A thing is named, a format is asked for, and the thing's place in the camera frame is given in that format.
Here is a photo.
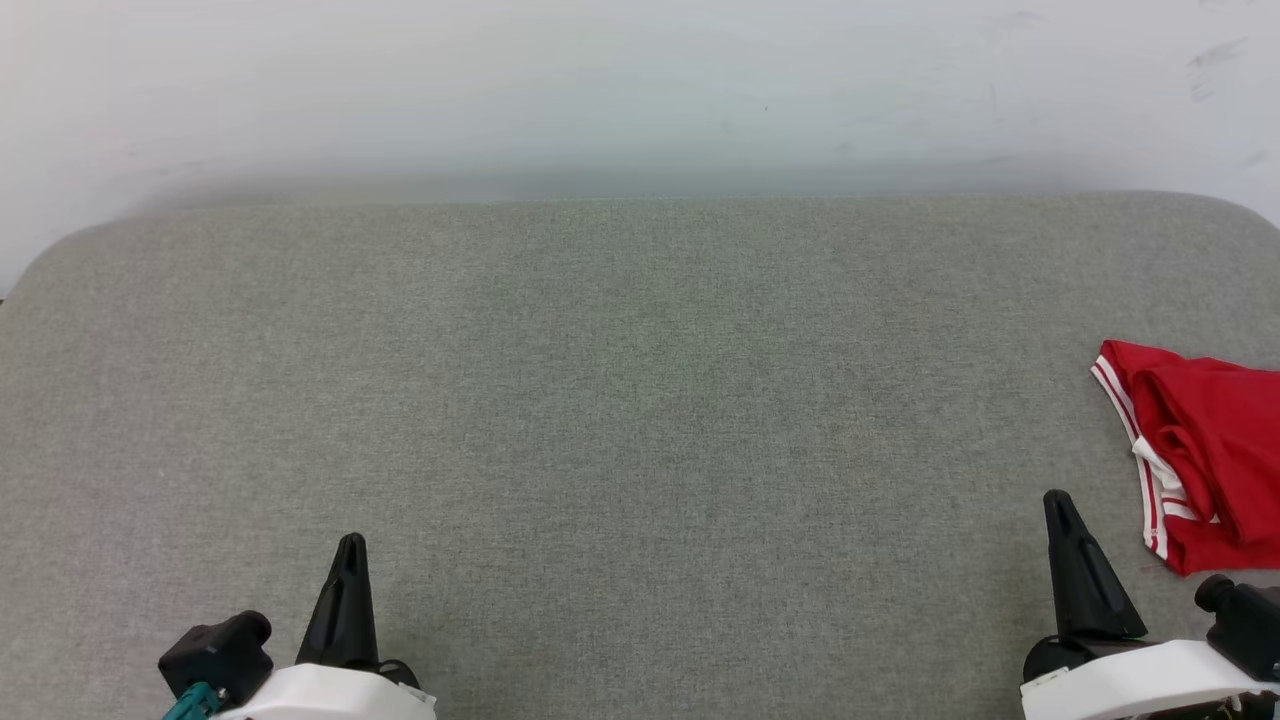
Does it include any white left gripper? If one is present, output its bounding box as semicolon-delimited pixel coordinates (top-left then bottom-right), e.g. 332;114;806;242
215;533;438;720

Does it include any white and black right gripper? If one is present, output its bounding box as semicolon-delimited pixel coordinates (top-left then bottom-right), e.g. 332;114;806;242
1020;490;1273;720

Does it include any red shirt with white sleeves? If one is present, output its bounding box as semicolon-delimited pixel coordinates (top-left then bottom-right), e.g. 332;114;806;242
1090;340;1280;578

